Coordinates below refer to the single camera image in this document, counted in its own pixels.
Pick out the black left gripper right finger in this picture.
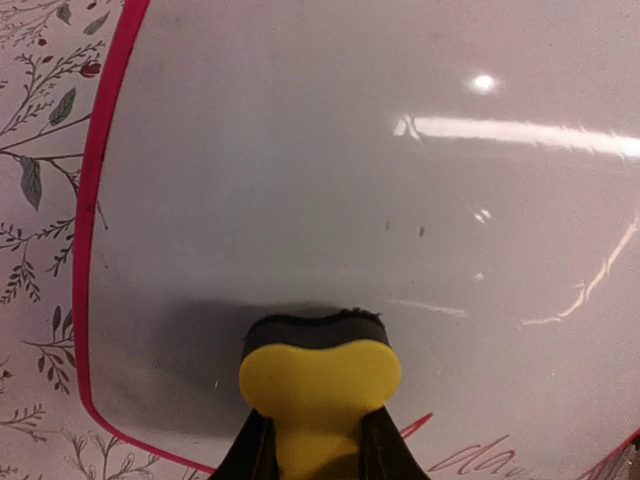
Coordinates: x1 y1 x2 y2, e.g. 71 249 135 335
364 407 429 480

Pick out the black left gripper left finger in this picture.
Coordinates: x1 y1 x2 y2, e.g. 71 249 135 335
209 410 275 480

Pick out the yellow bone-shaped eraser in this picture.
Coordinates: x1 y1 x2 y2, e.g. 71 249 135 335
239 308 402 479

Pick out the pink-framed whiteboard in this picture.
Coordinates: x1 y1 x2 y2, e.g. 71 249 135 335
73 1 639 479

